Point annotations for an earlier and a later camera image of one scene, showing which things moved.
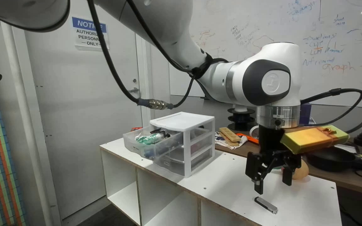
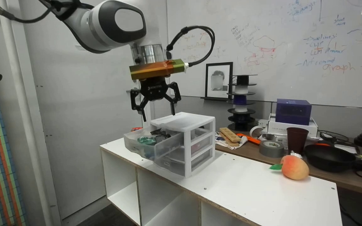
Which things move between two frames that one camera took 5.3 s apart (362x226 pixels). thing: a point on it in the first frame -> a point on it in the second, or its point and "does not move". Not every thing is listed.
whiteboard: (340, 41) does not move
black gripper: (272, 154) -> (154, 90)
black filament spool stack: (241, 119) does not move
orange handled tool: (251, 139) does not move
